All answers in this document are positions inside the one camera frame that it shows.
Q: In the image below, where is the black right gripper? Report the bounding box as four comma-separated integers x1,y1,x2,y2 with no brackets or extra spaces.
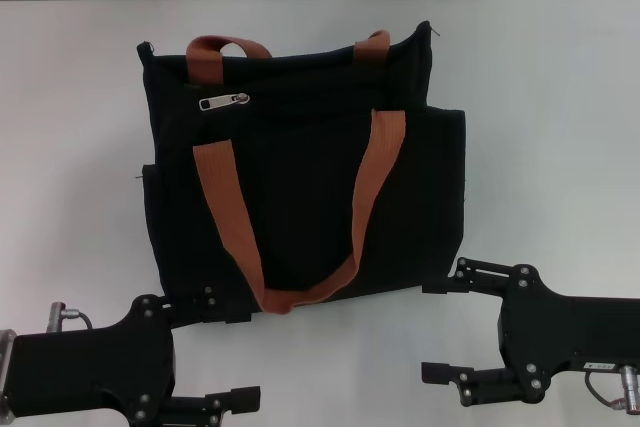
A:
421,256,640,408

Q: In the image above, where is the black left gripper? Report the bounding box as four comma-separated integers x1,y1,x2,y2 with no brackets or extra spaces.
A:
9,285,262,427

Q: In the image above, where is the right gripper grey cable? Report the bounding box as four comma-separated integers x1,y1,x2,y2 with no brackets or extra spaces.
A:
583,365,640,421

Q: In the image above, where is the silver zipper pull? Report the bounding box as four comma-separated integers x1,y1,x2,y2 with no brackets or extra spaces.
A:
198,91,251,112

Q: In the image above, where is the left gripper grey cable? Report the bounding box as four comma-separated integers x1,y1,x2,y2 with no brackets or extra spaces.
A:
45,300,94,334

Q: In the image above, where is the gripper grey cable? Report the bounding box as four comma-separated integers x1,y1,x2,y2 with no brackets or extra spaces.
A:
583,365,640,421
45,300,94,334

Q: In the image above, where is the black bag with orange handles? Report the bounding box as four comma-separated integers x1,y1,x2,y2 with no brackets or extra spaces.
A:
133,20,469,333

